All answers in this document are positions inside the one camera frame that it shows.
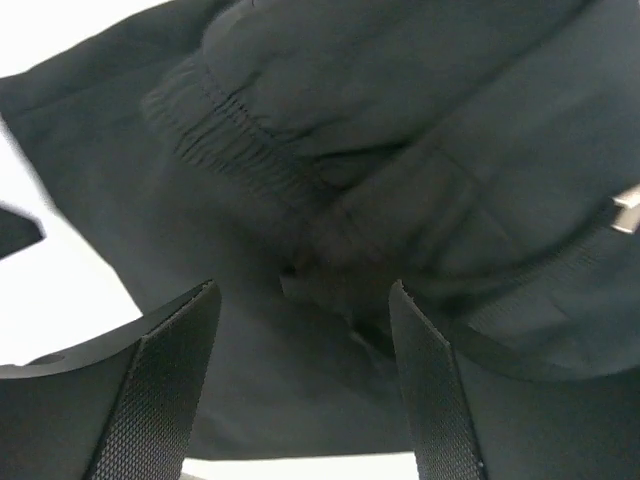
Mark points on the black shorts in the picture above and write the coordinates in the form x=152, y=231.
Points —
x=305, y=155

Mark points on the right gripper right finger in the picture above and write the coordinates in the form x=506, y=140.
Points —
x=467, y=422

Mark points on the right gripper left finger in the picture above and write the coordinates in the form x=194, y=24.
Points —
x=118, y=406

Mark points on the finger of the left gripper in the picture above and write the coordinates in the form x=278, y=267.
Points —
x=19, y=231

